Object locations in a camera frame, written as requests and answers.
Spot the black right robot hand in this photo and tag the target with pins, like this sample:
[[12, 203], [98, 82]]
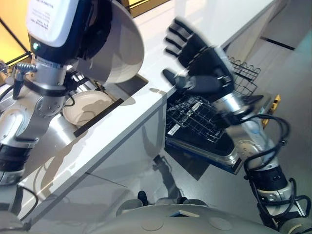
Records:
[[207, 63]]

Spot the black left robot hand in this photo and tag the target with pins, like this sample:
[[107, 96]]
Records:
[[48, 22]]

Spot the white ceramic plate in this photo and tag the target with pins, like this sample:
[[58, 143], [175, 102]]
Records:
[[124, 53], [83, 107]]

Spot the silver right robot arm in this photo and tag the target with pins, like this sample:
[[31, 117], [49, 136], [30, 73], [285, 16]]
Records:
[[258, 143]]

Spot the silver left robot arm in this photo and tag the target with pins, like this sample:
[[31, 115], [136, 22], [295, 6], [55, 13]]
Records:
[[46, 107]]

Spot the yellow dishwasher door latch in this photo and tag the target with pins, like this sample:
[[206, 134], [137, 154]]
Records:
[[276, 101]]

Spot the open dishwasher door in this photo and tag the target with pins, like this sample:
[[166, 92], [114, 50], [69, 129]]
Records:
[[212, 148]]

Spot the stainless steel sink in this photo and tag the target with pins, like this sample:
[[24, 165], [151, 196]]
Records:
[[61, 132]]

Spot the white counter cabinet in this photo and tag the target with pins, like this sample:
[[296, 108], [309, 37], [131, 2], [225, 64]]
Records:
[[122, 156]]

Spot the dark right robot foot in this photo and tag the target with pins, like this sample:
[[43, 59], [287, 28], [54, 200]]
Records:
[[181, 199]]

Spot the dark robot foot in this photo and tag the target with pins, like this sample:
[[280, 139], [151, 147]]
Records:
[[142, 197], [181, 199]]

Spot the dark left robot foot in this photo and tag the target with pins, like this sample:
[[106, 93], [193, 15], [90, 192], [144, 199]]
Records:
[[142, 197]]

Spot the grey robot torso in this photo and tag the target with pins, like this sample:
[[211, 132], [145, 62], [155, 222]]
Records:
[[156, 220]]

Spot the black window frame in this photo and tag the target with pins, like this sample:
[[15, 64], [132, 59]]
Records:
[[14, 34]]

